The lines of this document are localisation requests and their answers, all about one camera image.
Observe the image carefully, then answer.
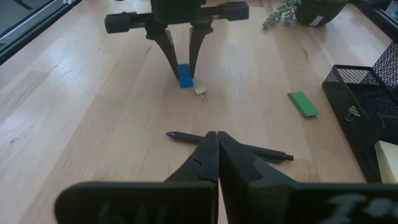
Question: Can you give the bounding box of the yellow sticky note pad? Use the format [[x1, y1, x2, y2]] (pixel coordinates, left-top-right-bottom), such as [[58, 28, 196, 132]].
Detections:
[[374, 139, 398, 184]]

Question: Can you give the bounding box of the small binder clip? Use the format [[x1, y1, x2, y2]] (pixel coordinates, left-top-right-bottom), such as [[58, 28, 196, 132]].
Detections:
[[194, 86, 210, 103]]

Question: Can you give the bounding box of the green eraser block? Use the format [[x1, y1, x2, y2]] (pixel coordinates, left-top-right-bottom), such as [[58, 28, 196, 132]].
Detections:
[[287, 90, 320, 118]]

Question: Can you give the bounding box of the black mesh desk organizer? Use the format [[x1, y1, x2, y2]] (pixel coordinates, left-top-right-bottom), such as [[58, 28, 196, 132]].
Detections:
[[322, 40, 398, 184]]

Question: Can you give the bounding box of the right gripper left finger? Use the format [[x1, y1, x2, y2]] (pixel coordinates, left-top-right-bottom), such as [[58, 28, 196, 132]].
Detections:
[[54, 130, 220, 224]]

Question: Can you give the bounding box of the black pen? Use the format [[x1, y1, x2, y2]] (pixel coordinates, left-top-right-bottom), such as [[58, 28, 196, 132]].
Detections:
[[165, 131, 295, 164]]

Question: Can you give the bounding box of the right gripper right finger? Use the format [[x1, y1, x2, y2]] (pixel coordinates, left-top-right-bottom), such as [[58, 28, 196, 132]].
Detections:
[[218, 130, 398, 224]]

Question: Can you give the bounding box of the small succulent in black pot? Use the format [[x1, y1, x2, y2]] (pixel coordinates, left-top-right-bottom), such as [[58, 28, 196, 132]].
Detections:
[[262, 0, 349, 31]]

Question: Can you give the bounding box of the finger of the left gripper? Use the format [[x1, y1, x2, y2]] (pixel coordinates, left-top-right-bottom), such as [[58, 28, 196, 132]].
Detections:
[[188, 25, 214, 78], [145, 27, 181, 80]]

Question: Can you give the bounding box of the blue eraser block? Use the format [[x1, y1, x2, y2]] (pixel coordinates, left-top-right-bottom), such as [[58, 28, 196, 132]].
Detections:
[[177, 63, 195, 89]]

